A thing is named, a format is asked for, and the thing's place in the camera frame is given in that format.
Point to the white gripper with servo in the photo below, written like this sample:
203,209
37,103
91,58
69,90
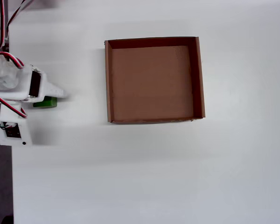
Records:
35,83

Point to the green cube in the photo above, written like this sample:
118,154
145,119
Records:
46,102

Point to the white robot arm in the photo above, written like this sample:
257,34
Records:
2,77

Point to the brown cardboard box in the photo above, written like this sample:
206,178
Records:
151,81

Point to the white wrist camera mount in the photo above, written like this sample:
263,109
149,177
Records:
12,130

